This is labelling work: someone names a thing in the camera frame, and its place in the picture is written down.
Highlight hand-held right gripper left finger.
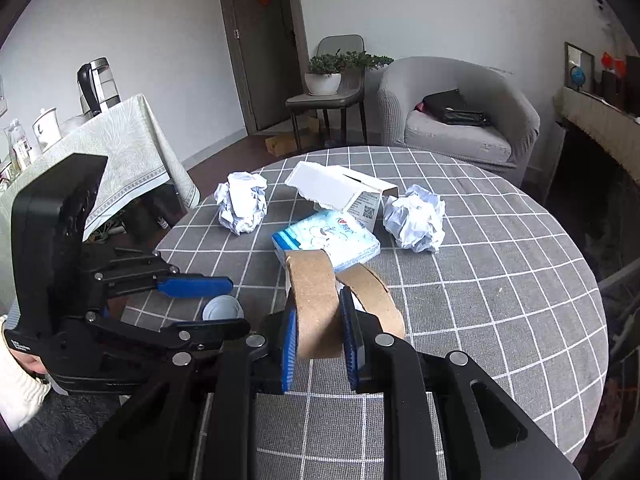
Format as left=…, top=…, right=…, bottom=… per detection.
left=57, top=305, right=301, bottom=480

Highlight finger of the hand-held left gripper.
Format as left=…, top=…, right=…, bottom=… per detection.
left=82, top=247, right=234, bottom=310
left=86, top=311, right=251, bottom=382

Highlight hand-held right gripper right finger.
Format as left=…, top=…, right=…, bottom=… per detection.
left=338, top=289, right=583, bottom=480

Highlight white bottle cap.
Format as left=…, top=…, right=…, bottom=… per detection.
left=202, top=295, right=245, bottom=321

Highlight brown cardboard tape core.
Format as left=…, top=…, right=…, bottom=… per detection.
left=283, top=249, right=347, bottom=361

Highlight white cardboard box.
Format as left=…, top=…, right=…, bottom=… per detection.
left=284, top=161, right=400, bottom=234

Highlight person's left forearm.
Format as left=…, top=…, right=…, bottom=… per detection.
left=0, top=314, right=52, bottom=433

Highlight person's left hand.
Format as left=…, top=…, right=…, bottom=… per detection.
left=11, top=351, right=51, bottom=380

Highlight crumpled white paper ball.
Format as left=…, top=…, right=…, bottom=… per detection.
left=214, top=171, right=269, bottom=236
left=382, top=184, right=447, bottom=254

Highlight glass jar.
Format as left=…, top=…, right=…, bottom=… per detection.
left=3, top=118, right=31, bottom=171

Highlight blue tissue packet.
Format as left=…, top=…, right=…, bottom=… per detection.
left=271, top=209, right=382, bottom=274

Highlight white teapot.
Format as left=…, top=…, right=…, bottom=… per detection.
left=32, top=108, right=64, bottom=154

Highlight pale patterned tablecloth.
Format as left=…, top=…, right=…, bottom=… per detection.
left=0, top=93, right=201, bottom=307

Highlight grey checked tablecloth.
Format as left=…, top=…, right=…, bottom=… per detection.
left=120, top=145, right=609, bottom=480

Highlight electric kettle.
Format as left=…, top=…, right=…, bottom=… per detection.
left=76, top=57, right=123, bottom=119

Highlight brown cardboard floor box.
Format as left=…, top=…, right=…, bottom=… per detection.
left=264, top=132, right=300, bottom=156

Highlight grey dining chair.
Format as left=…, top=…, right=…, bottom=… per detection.
left=285, top=34, right=369, bottom=154

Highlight grey door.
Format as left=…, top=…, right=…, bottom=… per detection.
left=215, top=0, right=311, bottom=137

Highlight potted plant in white pot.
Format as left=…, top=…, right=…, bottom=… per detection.
left=304, top=50, right=395, bottom=97

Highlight black bag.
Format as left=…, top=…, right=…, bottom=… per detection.
left=423, top=88, right=492, bottom=127

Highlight grey armchair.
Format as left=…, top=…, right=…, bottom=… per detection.
left=377, top=56, right=541, bottom=189

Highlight beige desk cloth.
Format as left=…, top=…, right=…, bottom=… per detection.
left=552, top=84, right=640, bottom=187

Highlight dark monitor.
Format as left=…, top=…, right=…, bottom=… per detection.
left=624, top=54, right=640, bottom=112

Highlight small red flags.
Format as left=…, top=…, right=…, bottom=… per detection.
left=599, top=51, right=627, bottom=74

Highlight picture frame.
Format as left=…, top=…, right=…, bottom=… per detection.
left=563, top=41, right=596, bottom=92

